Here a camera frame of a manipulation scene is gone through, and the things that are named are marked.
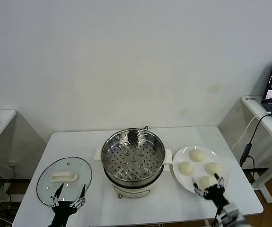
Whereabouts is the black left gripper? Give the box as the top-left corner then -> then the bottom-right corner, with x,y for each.
50,183 -> 87,227

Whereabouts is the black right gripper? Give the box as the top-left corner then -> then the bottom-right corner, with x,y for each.
191,173 -> 229,210

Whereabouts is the white steamed baozi bun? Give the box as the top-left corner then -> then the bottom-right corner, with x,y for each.
178,161 -> 194,176
189,149 -> 205,163
204,162 -> 222,176
198,175 -> 218,190

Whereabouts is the glass lid with white handle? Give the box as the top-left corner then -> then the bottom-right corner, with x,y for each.
35,156 -> 93,208

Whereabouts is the perforated steel steamer basket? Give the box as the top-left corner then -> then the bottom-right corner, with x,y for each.
101,128 -> 167,187

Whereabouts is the white round plate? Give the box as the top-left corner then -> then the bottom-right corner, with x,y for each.
172,145 -> 231,197

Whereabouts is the white electric cooker pot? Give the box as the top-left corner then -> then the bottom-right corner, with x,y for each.
94,146 -> 173,198

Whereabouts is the white side table with label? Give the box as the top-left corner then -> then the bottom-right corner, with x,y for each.
241,95 -> 272,204

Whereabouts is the black cable with adapter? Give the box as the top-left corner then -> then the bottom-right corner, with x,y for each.
240,113 -> 272,185

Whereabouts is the white laptop cable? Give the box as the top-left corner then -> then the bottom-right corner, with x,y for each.
231,112 -> 272,151

